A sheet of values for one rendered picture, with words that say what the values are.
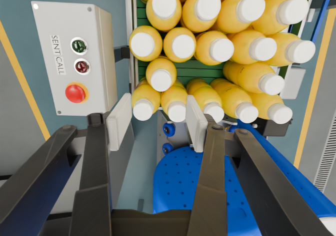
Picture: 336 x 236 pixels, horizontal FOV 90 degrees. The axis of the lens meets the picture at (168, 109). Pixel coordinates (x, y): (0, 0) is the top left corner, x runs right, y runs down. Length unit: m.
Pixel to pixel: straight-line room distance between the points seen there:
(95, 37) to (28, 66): 1.48
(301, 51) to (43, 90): 1.73
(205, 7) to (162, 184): 0.37
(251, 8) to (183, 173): 0.38
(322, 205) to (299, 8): 0.73
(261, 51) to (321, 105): 1.79
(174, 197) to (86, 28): 0.37
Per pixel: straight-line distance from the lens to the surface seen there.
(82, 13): 0.35
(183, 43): 0.31
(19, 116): 2.03
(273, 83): 0.38
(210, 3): 0.33
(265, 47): 0.36
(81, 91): 0.35
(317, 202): 0.93
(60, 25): 0.36
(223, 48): 0.33
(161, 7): 0.32
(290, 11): 0.38
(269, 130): 0.57
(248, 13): 0.34
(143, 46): 0.31
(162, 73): 0.32
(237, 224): 0.40
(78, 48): 0.34
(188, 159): 0.51
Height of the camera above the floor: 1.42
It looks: 67 degrees down
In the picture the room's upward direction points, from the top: 176 degrees clockwise
